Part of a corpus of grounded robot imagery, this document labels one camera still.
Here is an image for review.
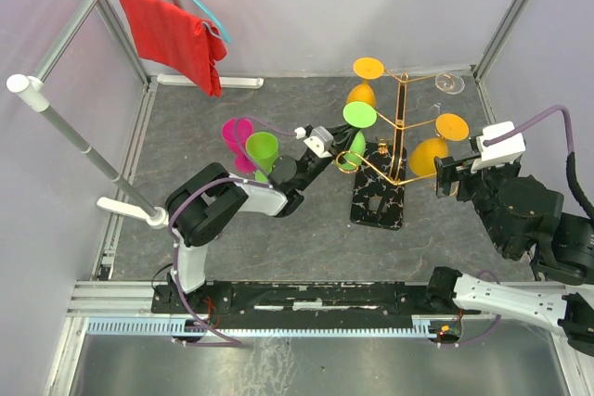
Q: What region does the orange plastic goblet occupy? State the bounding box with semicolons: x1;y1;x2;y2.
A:
346;57;384;108
409;113;470;177

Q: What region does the green plastic goblet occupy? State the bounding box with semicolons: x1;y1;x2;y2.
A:
245;132;278;183
338;101;377;172

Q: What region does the pink plastic goblet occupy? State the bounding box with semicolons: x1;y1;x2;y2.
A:
221;118;255;173

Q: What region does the clear champagne flute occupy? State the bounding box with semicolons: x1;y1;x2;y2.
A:
434;71;465;96

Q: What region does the orange plastic goblet front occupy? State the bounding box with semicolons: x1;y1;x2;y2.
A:
346;57;384;108

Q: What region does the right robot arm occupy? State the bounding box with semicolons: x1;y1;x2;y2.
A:
424;153;593;355

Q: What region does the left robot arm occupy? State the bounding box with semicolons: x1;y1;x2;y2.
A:
166;124;366;313

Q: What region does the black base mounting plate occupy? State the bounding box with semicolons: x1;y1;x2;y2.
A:
151;279;482;330

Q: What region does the white stand foot front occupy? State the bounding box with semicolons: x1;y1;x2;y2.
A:
97;197;169;229

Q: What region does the red cloth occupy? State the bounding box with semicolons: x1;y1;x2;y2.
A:
119;0;226;96

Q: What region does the grey clothes stand pole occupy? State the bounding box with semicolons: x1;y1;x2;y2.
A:
6;0;156;216

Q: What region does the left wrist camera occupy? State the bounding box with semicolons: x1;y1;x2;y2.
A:
294;126;334;159

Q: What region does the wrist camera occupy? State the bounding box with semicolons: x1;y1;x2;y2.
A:
294;126;334;159
470;121;525;173

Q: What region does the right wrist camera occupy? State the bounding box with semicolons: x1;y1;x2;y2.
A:
470;121;525;173

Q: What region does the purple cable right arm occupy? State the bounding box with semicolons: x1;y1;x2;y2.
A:
457;106;576;349

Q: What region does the gold wire wine glass rack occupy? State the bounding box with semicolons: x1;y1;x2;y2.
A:
334;73;443;231

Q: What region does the white cable duct strip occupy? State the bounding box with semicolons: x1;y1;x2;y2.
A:
86;316;437;339

